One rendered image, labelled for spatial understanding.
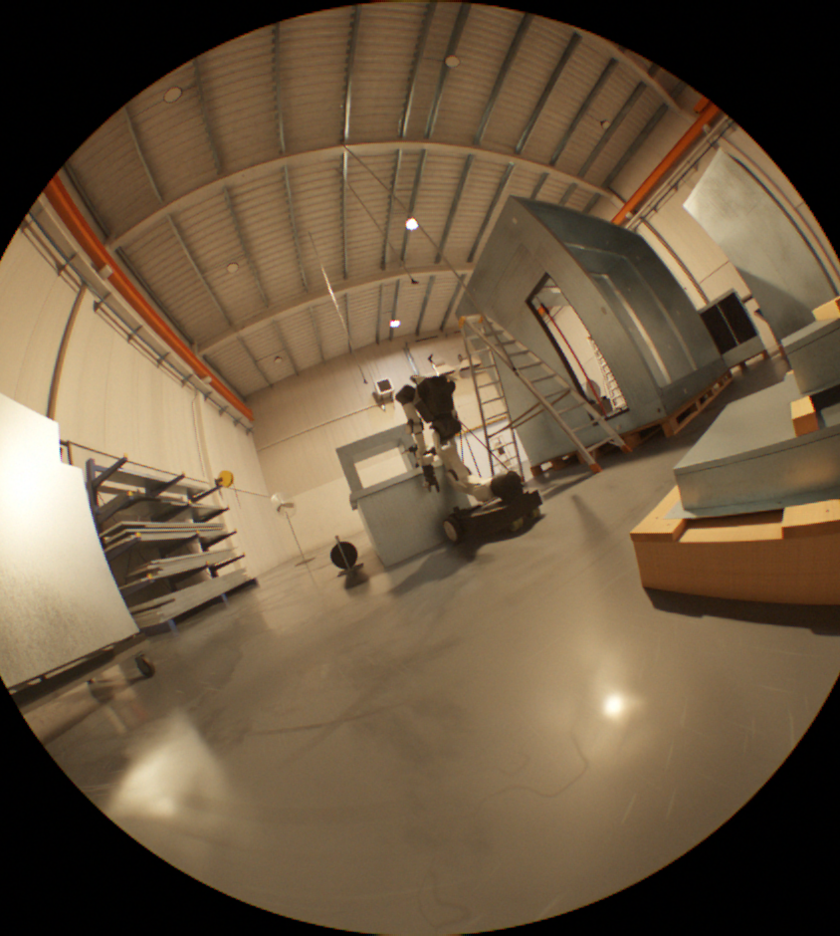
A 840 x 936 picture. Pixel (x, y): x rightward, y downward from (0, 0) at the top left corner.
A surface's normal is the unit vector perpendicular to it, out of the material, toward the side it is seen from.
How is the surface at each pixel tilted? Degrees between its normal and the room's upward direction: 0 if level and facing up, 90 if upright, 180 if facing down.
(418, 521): 90
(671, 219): 90
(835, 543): 90
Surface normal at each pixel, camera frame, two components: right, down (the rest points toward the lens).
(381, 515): 0.22, -0.19
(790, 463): -0.91, 0.36
